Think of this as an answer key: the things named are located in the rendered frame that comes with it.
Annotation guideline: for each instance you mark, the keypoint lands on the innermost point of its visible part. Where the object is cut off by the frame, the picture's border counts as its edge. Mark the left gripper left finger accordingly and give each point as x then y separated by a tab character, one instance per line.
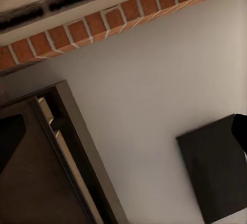
12	131

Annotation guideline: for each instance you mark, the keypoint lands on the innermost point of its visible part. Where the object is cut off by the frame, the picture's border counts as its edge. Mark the cabinet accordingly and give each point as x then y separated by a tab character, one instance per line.
56	175

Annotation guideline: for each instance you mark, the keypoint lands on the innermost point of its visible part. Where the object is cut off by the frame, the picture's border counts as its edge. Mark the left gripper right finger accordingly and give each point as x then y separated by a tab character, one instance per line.
239	130

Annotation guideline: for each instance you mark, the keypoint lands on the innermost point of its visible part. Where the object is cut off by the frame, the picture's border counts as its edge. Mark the wall mounted tv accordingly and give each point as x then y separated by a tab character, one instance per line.
217	168

